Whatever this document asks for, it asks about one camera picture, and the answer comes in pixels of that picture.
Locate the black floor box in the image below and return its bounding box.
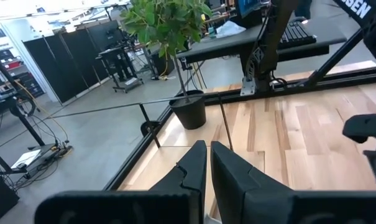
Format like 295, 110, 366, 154
149, 46, 176, 77

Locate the yellow cable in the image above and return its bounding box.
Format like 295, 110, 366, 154
158, 51, 173, 80

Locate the backlit black keyboard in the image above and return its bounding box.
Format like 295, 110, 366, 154
278, 21, 318, 50

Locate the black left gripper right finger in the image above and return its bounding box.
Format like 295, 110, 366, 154
211, 141, 293, 224

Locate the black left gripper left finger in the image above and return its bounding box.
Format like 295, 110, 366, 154
149, 139, 208, 224

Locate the green plant in black pot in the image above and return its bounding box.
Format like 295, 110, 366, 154
119, 0, 213, 131

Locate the black tripod stand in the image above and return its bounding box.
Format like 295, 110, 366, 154
0, 58, 73, 187

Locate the crumpled white cloth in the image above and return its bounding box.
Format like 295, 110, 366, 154
215, 20, 247, 39

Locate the black folding partition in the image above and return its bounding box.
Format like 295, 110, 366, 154
22, 20, 120, 103

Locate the black rolling monitor stand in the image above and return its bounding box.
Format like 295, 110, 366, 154
96, 27, 145, 94

